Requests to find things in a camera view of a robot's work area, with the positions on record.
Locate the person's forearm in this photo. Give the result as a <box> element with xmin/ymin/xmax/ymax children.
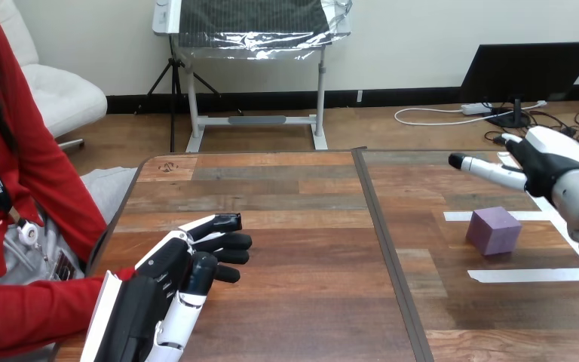
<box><xmin>0</xmin><ymin>266</ymin><xmax>136</xmax><ymax>362</ymax></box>

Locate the white power strip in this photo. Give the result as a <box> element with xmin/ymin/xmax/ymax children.
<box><xmin>460</xmin><ymin>102</ymin><xmax>493</xmax><ymax>116</ymax></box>

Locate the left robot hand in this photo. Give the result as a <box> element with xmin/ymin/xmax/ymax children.
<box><xmin>79</xmin><ymin>213</ymin><xmax>253</xmax><ymax>362</ymax></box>

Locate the tangle of cables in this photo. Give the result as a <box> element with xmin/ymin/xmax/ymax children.
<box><xmin>394</xmin><ymin>100</ymin><xmax>579</xmax><ymax>149</ymax></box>

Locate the foil sheet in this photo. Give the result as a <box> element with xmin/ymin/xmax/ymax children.
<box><xmin>176</xmin><ymin>0</ymin><xmax>354</xmax><ymax>61</ymax></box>

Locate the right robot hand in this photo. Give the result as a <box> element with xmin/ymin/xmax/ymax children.
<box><xmin>447</xmin><ymin>125</ymin><xmax>579</xmax><ymax>201</ymax></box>

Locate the black tripod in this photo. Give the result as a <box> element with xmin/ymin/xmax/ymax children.
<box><xmin>134</xmin><ymin>35</ymin><xmax>244</xmax><ymax>154</ymax></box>

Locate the person's body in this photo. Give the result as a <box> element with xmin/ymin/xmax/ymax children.
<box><xmin>0</xmin><ymin>0</ymin><xmax>139</xmax><ymax>287</ymax></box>

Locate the white cushioned chair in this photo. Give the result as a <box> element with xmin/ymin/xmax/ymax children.
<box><xmin>0</xmin><ymin>0</ymin><xmax>109</xmax><ymax>152</ymax></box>

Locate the white desk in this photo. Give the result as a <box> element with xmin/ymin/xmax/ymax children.
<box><xmin>152</xmin><ymin>0</ymin><xmax>354</xmax><ymax>154</ymax></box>

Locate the purple block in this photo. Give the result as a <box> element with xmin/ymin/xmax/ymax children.
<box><xmin>465</xmin><ymin>206</ymin><xmax>523</xmax><ymax>257</ymax></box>

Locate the dark screen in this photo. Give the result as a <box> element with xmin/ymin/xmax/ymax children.
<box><xmin>458</xmin><ymin>41</ymin><xmax>579</xmax><ymax>130</ymax></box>

